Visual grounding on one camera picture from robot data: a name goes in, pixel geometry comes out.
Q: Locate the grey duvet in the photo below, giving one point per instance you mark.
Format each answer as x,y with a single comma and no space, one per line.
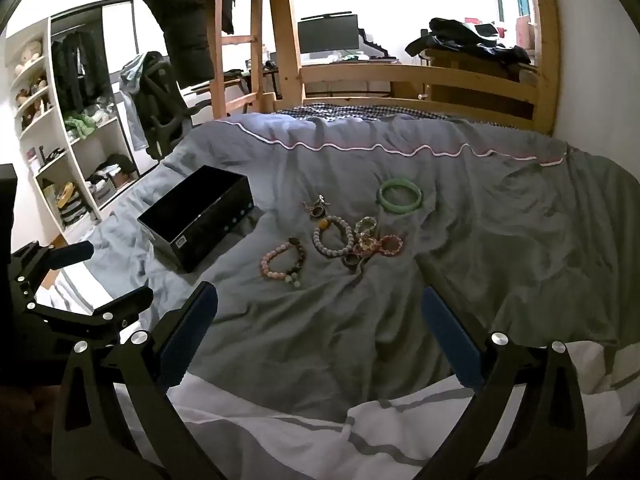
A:
310,340

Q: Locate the black computer monitor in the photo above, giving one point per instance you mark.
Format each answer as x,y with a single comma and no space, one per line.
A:
327,35

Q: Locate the black rectangular box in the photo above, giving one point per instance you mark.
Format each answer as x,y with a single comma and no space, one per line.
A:
200,230

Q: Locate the green folded cloth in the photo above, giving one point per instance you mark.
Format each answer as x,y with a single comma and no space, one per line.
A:
80,125

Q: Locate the brown plush toy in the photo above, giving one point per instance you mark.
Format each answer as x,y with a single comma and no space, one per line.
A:
31,95

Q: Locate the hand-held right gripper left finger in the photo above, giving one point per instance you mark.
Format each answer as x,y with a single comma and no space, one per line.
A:
192,330

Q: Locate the wooden ladder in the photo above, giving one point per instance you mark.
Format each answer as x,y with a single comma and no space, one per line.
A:
219,50

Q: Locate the green jade bangle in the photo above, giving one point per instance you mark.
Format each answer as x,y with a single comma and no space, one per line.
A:
383,196

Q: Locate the wooden cabinet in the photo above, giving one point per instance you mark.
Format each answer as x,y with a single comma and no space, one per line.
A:
475,67

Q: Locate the beige plush toy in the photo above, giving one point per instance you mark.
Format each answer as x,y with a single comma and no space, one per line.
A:
29,57

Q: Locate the hanging dark clothes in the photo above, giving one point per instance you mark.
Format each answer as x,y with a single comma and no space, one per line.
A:
75,70

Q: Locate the white shelf unit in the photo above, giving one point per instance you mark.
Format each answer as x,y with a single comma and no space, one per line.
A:
55,130

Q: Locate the black office chair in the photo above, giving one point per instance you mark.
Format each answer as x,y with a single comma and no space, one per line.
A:
162,105

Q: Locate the dark desk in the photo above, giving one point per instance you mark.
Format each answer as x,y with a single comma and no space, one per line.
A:
235,77

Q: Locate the small metal pendant charm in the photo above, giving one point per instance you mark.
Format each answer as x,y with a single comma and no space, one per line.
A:
316,212

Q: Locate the wooden bunk bed frame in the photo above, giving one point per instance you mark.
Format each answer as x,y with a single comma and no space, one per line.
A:
545,60

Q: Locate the checked bed sheet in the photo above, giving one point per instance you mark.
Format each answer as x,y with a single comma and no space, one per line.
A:
380,108

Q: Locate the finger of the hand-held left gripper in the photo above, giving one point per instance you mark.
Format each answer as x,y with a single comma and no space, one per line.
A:
120,305
70,254

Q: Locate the light blue garment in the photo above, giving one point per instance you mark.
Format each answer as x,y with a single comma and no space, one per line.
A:
131,80

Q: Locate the black puffer coat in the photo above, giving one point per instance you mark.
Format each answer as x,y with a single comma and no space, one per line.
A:
180,20

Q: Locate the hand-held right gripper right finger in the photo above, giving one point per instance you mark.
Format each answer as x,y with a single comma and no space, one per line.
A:
450,340

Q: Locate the red box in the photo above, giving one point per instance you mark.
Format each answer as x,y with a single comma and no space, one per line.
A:
523,30

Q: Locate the pile of black clothes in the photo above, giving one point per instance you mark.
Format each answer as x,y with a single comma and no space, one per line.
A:
465,37

